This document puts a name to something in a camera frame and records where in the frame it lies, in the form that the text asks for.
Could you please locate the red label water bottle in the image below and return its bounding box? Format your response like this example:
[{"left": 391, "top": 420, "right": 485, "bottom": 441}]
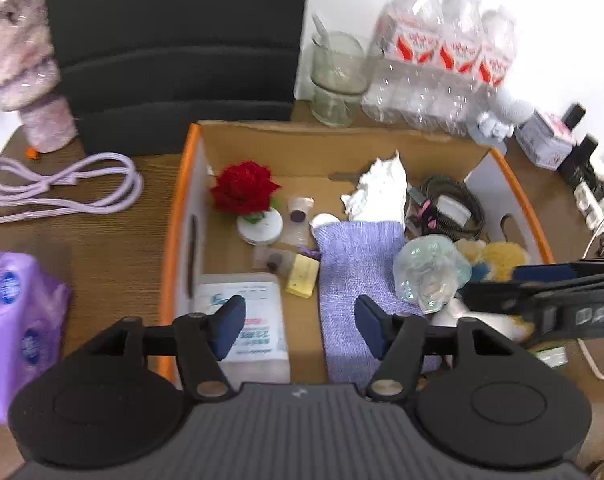
[
  {"left": 362, "top": 0, "right": 445, "bottom": 123},
  {"left": 432, "top": 0, "right": 483, "bottom": 136},
  {"left": 469, "top": 7, "right": 518, "bottom": 111}
]

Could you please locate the white tissue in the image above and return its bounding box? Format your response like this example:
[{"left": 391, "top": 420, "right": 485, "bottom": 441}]
[{"left": 341, "top": 150, "right": 410, "bottom": 223}]

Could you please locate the small clear vial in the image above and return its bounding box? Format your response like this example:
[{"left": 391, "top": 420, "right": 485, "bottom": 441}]
[
  {"left": 288, "top": 196, "right": 315, "bottom": 226},
  {"left": 254, "top": 249, "right": 289, "bottom": 276}
]

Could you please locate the orange cardboard box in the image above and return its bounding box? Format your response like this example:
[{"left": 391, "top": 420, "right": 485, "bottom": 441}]
[{"left": 159, "top": 120, "right": 555, "bottom": 386}]

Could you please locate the purple tissue pack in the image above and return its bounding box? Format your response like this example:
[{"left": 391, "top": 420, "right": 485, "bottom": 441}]
[{"left": 0, "top": 250, "right": 73, "bottom": 426}]

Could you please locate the purple charging cable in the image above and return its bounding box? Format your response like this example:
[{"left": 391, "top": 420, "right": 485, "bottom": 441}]
[{"left": 0, "top": 152, "right": 144, "bottom": 225}]

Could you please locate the purple fabric pouch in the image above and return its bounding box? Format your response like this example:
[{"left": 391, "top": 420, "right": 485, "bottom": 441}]
[{"left": 314, "top": 220, "right": 440, "bottom": 386}]

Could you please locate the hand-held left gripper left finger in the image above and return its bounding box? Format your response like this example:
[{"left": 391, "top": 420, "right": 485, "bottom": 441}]
[{"left": 84, "top": 295, "right": 247, "bottom": 402}]

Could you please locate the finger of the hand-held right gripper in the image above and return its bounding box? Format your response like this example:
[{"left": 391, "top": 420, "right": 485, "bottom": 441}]
[
  {"left": 462, "top": 282, "right": 538, "bottom": 317},
  {"left": 512, "top": 259, "right": 604, "bottom": 283}
]

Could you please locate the white power strip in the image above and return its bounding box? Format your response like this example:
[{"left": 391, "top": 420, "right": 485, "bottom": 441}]
[{"left": 572, "top": 160, "right": 604, "bottom": 231}]

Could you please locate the clear plastic spoon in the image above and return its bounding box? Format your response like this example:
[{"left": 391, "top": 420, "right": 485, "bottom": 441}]
[{"left": 311, "top": 14, "right": 348, "bottom": 78}]

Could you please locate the tall black block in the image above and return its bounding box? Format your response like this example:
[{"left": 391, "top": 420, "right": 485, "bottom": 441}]
[{"left": 559, "top": 134, "right": 600, "bottom": 186}]

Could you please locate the clear bubble wrap ball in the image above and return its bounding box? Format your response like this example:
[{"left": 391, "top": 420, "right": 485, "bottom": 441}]
[{"left": 393, "top": 234, "right": 473, "bottom": 316}]

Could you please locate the small yellow eraser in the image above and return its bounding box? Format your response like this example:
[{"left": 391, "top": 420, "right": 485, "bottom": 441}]
[{"left": 285, "top": 254, "right": 320, "bottom": 298}]

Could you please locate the white printed tin box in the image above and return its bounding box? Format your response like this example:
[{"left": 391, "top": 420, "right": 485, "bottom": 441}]
[{"left": 514, "top": 110, "right": 575, "bottom": 166}]

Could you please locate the white wet wipes pack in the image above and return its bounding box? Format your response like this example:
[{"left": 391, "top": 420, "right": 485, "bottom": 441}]
[{"left": 194, "top": 272, "right": 291, "bottom": 396}]

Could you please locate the clear glass cup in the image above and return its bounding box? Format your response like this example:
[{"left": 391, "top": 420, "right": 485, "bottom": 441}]
[{"left": 309, "top": 30, "right": 373, "bottom": 128}]

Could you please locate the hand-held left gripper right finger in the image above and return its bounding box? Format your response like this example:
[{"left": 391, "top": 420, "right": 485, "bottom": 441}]
[{"left": 354, "top": 294, "right": 520, "bottom": 402}]

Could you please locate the black braided cable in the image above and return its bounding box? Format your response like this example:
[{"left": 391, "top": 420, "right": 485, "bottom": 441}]
[{"left": 407, "top": 175, "right": 484, "bottom": 238}]

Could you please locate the green tissue packet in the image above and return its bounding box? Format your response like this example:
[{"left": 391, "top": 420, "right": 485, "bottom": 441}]
[{"left": 534, "top": 347, "right": 569, "bottom": 367}]

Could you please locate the yellow sponge toy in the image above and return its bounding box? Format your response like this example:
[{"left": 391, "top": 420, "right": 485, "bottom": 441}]
[{"left": 427, "top": 240, "right": 538, "bottom": 346}]

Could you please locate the small black block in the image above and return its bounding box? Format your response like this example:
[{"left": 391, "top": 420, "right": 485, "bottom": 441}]
[{"left": 559, "top": 102, "right": 588, "bottom": 133}]

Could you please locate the black chair back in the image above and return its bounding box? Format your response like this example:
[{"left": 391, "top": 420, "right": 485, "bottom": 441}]
[{"left": 42, "top": 0, "right": 313, "bottom": 156}]

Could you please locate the red artificial rose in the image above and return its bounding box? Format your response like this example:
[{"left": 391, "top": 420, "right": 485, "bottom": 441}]
[{"left": 209, "top": 161, "right": 283, "bottom": 216}]

